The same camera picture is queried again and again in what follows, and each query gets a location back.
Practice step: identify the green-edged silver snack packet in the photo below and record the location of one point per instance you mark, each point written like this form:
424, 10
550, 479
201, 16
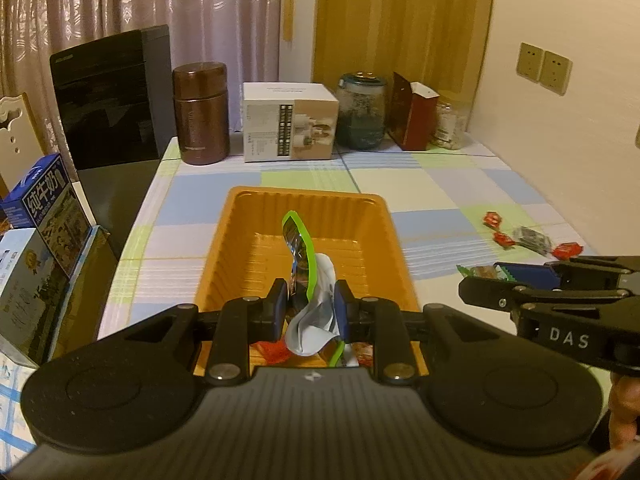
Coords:
312, 320

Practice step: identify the white carved chair back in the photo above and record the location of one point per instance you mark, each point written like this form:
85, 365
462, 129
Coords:
17, 135

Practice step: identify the checkered tablecloth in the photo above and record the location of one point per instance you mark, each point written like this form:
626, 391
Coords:
440, 195

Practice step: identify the orange plastic tray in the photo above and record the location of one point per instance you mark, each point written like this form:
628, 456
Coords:
250, 220

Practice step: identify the black glossy box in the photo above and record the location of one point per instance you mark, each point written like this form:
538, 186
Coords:
110, 100

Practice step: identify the pink sheer curtain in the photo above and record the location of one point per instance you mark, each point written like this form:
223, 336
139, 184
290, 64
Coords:
150, 0

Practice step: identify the white blue-lined sheet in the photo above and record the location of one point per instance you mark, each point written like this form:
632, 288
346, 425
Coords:
15, 400

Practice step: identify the light blue printed box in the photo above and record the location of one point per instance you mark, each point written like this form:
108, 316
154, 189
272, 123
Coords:
40, 300

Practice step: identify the yellow curtain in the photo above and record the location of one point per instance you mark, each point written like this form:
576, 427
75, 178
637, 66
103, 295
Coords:
400, 15

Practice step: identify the dark red carton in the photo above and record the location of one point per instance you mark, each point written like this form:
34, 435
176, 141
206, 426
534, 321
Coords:
415, 120

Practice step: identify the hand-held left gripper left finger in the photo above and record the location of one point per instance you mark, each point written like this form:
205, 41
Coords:
278, 310

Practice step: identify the dark glass jar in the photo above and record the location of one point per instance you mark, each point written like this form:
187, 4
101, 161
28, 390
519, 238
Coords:
361, 115

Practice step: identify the clear plastic nut jar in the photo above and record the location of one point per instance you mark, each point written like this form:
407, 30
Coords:
450, 122

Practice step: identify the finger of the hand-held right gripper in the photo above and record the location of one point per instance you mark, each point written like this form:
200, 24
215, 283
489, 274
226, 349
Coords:
550, 296
530, 275

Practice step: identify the grey snack packet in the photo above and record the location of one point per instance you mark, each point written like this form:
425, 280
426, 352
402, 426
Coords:
532, 239

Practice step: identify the dark red snack packet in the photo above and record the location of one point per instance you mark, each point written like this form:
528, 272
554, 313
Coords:
363, 353

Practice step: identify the person's right hand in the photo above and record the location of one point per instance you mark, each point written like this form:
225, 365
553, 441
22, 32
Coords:
625, 410

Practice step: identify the beige wall socket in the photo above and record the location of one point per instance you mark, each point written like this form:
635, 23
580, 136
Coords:
530, 61
556, 71

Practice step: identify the white printed cardboard box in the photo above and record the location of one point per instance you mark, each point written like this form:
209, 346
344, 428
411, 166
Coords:
290, 125

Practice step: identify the brown green snack packet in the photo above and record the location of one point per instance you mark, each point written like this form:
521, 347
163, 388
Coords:
480, 272

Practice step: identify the brown metal thermos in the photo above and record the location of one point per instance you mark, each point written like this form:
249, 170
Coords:
201, 115

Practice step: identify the blue milk carton box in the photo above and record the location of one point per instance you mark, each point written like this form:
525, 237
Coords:
45, 200

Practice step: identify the small red snack packet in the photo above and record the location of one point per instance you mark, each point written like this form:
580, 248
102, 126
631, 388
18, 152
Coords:
492, 218
505, 240

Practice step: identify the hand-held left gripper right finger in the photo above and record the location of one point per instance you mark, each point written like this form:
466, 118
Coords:
344, 310

